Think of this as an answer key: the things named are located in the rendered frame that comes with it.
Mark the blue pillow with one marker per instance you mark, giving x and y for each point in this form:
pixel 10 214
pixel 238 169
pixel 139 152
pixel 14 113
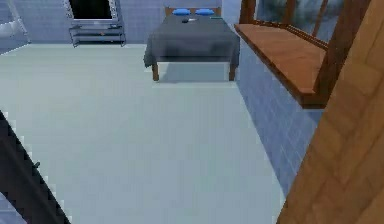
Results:
pixel 181 12
pixel 204 12

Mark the black television set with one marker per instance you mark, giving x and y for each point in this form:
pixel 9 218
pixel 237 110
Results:
pixel 90 9

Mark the small dark object on bed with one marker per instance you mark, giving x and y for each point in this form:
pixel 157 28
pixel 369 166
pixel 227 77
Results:
pixel 185 20

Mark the black furniture piece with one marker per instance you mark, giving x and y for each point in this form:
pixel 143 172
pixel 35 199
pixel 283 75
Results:
pixel 23 180

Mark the brown wooden cupboard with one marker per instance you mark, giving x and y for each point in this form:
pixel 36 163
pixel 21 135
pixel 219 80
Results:
pixel 346 143

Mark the thin teal book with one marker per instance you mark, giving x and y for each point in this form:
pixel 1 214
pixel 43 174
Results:
pixel 216 18

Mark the white lamp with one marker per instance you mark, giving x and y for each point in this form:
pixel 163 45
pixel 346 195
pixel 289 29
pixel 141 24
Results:
pixel 11 28

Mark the grey bed with wooden frame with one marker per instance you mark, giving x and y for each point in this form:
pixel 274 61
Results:
pixel 191 40

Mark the grey television stand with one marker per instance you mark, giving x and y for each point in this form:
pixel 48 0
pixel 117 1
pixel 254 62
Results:
pixel 97 33

